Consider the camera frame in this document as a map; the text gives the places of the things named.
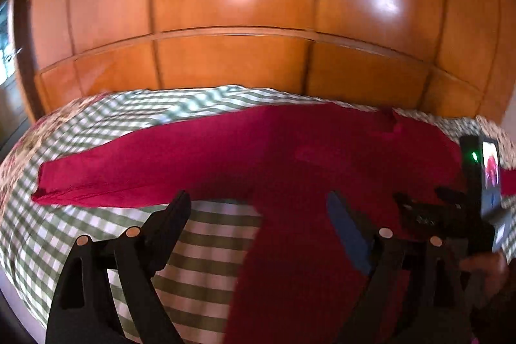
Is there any dark red garment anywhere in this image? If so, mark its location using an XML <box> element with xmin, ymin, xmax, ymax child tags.
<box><xmin>32</xmin><ymin>103</ymin><xmax>515</xmax><ymax>343</ymax></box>

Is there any person's right hand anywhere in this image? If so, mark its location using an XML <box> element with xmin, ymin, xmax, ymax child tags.
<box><xmin>459</xmin><ymin>251</ymin><xmax>509</xmax><ymax>301</ymax></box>

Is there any orange wooden wardrobe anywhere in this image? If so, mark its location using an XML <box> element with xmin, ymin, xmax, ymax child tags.
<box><xmin>9</xmin><ymin>0</ymin><xmax>515</xmax><ymax>122</ymax></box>

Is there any camera box with screen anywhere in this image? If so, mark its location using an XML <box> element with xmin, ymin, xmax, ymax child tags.
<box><xmin>459</xmin><ymin>135</ymin><xmax>511</xmax><ymax>255</ymax></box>

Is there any dark window with wooden frame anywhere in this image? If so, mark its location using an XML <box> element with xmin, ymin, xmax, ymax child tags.
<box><xmin>0</xmin><ymin>0</ymin><xmax>27</xmax><ymax>148</ymax></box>

